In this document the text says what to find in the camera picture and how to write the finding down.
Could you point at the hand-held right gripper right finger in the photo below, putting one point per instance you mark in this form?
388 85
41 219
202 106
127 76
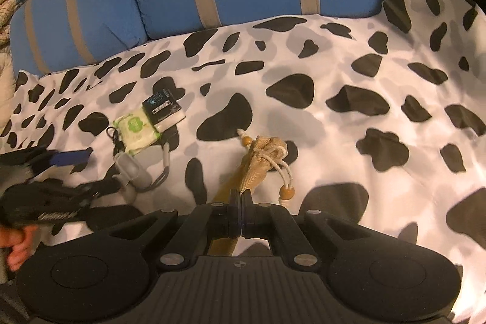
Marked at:
247 221

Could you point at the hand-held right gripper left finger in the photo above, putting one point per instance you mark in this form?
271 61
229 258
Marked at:
234 217

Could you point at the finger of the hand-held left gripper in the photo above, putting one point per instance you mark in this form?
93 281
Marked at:
102 187
72 158

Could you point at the green tissue pack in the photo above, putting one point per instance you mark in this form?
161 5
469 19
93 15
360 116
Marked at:
136 130

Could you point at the black tissue pack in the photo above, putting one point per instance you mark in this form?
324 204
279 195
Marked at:
163 105

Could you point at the person's left hand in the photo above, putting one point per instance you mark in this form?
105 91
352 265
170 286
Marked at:
17 244

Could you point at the cow print blanket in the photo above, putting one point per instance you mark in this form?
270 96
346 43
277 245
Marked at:
334 141

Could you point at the beige quilt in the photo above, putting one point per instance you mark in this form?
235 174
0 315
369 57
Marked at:
5 43

